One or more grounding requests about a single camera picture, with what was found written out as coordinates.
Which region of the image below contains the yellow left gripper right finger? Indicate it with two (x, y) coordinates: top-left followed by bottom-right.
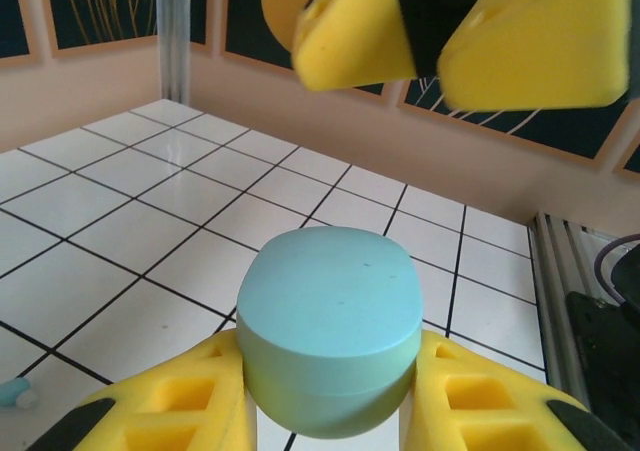
(399, 328), (637, 451)

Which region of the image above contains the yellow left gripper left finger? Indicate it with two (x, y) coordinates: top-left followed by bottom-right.
(29, 327), (260, 451)

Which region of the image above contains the teal white wireless earbud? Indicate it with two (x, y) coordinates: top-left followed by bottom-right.
(0, 377), (40, 412)

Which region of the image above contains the teal earbud charging case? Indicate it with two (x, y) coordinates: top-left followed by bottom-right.
(235, 225), (425, 440)

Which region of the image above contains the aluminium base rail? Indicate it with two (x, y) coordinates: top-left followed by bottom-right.
(527, 209), (640, 412)

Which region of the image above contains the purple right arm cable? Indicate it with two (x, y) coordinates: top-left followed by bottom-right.
(592, 233), (640, 303)

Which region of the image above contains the aluminium corner post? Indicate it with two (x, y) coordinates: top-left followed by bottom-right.
(155, 0), (193, 105)

